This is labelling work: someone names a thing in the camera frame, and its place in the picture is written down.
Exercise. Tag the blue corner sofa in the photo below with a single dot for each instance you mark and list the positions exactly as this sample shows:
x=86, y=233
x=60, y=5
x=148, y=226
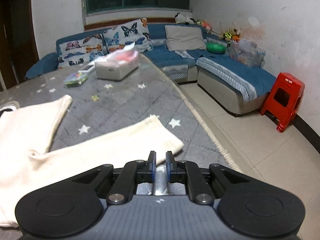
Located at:
x=238, y=88

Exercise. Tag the white tissue box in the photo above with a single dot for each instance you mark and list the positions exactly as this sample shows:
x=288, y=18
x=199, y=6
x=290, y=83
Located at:
x=117, y=65

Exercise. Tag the red plastic stool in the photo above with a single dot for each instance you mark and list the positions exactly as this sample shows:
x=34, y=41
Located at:
x=284, y=99

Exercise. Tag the clear box of colourful items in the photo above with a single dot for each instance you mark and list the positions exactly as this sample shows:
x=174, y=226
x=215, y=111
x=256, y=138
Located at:
x=75, y=79

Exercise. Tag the left butterfly pillow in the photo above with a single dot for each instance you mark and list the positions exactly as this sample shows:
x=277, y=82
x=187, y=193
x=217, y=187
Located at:
x=80, y=51

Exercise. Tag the right butterfly pillow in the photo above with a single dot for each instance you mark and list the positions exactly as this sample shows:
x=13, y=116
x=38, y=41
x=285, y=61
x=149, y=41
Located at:
x=135, y=32

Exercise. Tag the grey star tablecloth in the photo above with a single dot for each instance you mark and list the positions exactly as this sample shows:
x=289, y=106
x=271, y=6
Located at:
x=100, y=106

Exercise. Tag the cream white garment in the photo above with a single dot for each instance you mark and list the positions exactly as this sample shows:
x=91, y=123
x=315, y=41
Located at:
x=27, y=163

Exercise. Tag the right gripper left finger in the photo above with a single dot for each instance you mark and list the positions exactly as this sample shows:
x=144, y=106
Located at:
x=127, y=179

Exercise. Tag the black white plush toy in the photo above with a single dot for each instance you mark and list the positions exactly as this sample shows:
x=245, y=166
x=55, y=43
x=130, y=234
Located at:
x=181, y=19

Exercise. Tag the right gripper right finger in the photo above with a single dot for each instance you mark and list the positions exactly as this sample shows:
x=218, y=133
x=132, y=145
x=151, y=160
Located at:
x=192, y=177

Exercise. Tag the grey cushion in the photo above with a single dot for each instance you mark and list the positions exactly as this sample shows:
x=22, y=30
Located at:
x=184, y=38

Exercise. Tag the green bowl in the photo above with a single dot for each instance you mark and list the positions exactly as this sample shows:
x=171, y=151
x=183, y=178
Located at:
x=216, y=48

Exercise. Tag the butterfly pillow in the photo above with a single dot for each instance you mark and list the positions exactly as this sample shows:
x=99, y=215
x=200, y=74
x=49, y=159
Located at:
x=80, y=51
x=135, y=32

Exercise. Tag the clear plastic storage box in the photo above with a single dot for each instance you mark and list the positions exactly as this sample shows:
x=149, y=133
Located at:
x=247, y=53

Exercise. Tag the yellow orange plush toys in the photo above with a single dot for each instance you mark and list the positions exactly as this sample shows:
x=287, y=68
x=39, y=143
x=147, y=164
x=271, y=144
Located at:
x=230, y=35

